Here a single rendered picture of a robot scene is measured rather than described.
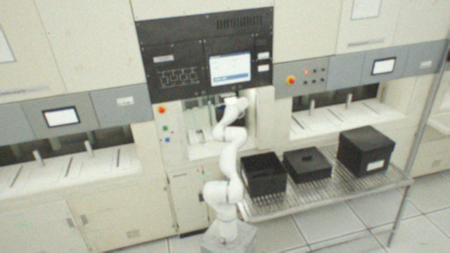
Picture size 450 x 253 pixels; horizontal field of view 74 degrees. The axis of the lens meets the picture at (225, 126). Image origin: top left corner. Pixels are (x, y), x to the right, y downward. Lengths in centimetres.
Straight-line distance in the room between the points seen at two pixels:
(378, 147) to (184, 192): 154
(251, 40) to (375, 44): 100
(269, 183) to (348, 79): 104
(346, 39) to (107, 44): 163
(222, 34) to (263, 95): 53
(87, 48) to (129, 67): 26
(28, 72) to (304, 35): 178
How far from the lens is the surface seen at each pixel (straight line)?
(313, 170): 231
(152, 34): 197
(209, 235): 200
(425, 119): 330
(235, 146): 181
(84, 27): 199
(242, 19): 205
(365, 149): 236
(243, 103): 220
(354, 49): 251
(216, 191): 167
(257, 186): 213
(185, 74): 206
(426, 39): 292
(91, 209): 268
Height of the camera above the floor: 231
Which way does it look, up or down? 31 degrees down
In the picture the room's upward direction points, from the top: 4 degrees counter-clockwise
